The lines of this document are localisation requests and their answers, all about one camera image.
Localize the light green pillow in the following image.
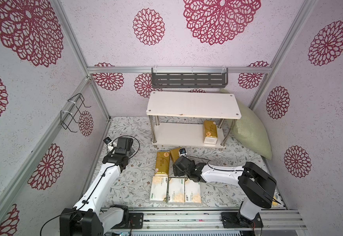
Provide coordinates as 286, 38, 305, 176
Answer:
231, 98, 273, 160

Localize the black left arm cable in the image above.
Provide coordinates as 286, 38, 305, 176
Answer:
40, 135, 141, 236

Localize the white two-tier shelf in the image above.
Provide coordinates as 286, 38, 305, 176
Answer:
146, 91, 241, 149

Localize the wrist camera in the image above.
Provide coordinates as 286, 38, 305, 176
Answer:
103, 137, 112, 146
179, 148, 187, 157

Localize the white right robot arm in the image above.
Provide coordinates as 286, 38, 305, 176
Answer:
173, 156, 277, 222

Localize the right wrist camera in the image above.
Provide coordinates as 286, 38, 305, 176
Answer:
179, 148, 187, 157

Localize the gold tissue pack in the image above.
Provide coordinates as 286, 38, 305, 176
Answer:
155, 151, 170, 177
170, 148, 180, 164
203, 120, 218, 145

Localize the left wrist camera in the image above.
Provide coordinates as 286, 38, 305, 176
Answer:
103, 137, 112, 146

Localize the white tissue pack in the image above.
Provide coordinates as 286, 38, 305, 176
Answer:
149, 176, 168, 202
185, 179, 202, 205
168, 178, 185, 204

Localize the black wire wall rack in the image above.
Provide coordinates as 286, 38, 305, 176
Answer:
59, 93, 91, 133

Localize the grey wall-mounted metal rack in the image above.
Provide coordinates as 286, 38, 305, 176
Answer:
151, 68, 228, 89

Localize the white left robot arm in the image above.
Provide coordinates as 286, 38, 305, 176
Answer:
59, 136, 137, 236

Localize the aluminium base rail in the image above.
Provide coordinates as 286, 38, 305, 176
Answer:
59, 207, 308, 236

